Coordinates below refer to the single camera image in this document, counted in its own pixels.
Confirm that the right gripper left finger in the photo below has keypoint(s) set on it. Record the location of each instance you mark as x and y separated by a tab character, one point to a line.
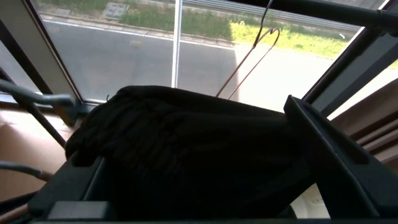
62	183

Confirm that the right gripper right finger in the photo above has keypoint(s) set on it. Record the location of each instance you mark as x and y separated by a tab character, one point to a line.
342	174

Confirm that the pink clothes hanger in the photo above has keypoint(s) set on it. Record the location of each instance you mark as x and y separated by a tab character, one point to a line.
46	99
259	31

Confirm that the black garment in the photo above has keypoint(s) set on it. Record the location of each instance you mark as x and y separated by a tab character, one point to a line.
186	140

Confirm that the white laundry basket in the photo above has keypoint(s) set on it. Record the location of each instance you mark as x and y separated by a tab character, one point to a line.
311	205

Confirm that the black clothes rack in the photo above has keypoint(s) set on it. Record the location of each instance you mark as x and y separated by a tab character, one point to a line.
326	11

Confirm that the brown curtain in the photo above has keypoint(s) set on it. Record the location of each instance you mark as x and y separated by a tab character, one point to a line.
379	124

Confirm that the window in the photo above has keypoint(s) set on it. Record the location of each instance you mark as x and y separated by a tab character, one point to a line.
177	46

